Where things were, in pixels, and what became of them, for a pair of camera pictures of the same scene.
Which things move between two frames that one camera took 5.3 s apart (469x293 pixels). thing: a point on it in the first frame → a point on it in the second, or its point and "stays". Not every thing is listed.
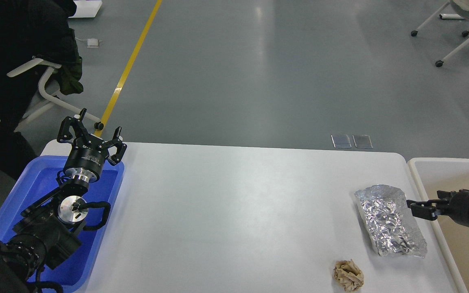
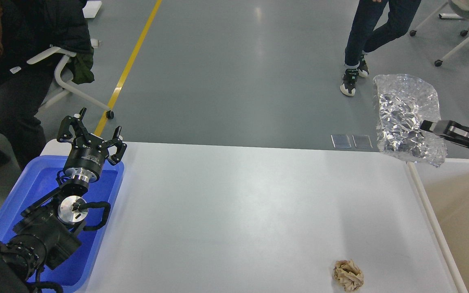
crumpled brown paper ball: (348, 275) stays
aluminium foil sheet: (384, 209) → (404, 101)
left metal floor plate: (341, 141) stays
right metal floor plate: (362, 141) stays
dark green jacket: (69, 74) → (80, 65)
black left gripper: (89, 154) stays
